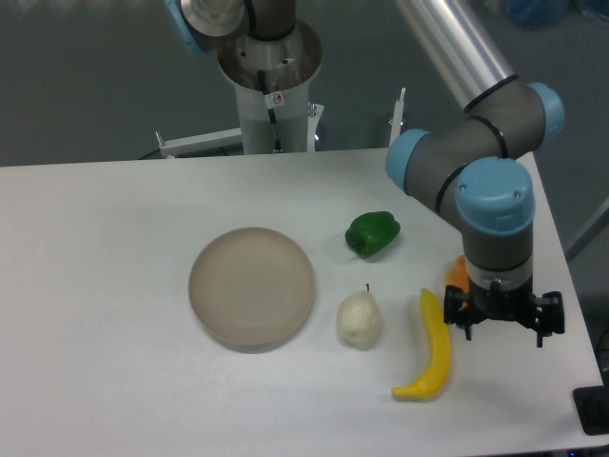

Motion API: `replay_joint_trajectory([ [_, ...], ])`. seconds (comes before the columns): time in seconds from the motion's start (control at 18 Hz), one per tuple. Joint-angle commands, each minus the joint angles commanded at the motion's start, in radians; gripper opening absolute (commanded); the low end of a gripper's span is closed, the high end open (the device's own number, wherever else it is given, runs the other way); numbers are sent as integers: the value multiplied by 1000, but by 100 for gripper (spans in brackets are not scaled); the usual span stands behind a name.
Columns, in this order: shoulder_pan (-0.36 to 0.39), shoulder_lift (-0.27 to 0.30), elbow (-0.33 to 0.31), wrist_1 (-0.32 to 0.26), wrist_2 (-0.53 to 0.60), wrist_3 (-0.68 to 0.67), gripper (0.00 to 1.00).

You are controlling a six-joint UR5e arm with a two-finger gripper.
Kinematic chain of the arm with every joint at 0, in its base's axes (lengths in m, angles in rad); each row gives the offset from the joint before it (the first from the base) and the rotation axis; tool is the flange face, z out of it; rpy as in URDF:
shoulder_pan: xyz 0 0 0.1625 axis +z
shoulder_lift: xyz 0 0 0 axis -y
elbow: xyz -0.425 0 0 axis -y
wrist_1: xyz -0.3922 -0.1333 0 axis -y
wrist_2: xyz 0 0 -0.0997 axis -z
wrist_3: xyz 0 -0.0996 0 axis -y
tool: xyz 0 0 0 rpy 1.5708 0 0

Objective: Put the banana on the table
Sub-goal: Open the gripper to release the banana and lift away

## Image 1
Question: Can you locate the green bell pepper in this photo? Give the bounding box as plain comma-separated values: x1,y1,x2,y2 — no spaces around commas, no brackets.
344,211,401,258

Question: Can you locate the beige round plate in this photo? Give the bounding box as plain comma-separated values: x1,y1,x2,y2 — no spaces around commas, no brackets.
188,228,316,352

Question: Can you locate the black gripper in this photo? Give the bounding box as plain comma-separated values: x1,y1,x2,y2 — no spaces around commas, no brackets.
443,259,565,348

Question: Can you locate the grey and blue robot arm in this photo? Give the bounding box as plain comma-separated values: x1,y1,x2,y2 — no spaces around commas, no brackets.
166,1,565,340

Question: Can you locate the white metal bracket right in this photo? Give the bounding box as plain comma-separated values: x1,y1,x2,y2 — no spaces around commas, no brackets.
388,87,406,147

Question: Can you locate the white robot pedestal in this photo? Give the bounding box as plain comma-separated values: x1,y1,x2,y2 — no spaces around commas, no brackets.
218,20,323,155

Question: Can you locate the blue plastic bag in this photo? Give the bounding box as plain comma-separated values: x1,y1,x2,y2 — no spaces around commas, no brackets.
501,0,570,30

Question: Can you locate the white pear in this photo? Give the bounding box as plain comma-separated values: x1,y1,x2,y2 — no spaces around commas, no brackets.
336,285,382,349

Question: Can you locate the yellow banana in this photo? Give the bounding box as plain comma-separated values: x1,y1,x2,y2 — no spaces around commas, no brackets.
391,288,451,401

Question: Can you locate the white metal bracket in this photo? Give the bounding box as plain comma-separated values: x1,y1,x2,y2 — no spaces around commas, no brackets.
155,128,242,158
388,87,406,147

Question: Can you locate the black cable on pedestal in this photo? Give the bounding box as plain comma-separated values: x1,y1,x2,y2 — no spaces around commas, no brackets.
257,70,283,153

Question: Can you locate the white metal bracket left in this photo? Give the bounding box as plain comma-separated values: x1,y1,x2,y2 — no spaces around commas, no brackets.
155,128,242,158

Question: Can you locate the orange fruit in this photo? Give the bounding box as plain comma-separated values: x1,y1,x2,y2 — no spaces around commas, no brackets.
444,255,470,297

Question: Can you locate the black device at edge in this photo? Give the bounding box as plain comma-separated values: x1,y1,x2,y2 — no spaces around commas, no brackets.
573,386,608,436

